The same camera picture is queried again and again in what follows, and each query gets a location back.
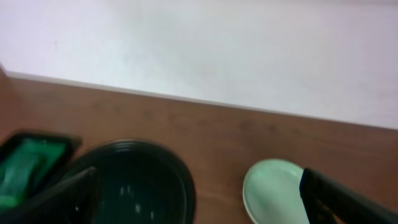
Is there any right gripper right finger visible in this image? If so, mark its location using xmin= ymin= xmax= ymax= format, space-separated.
xmin=299 ymin=168 xmax=397 ymax=224

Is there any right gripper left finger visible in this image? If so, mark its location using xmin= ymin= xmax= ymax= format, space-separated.
xmin=1 ymin=167 xmax=101 ymax=224

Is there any white plate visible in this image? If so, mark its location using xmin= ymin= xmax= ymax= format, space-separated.
xmin=242 ymin=159 xmax=309 ymax=224

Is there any black rectangular water tray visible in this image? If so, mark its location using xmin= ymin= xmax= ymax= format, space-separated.
xmin=1 ymin=129 xmax=82 ymax=213

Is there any round black tray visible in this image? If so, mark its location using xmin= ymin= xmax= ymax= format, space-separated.
xmin=60 ymin=140 xmax=196 ymax=224

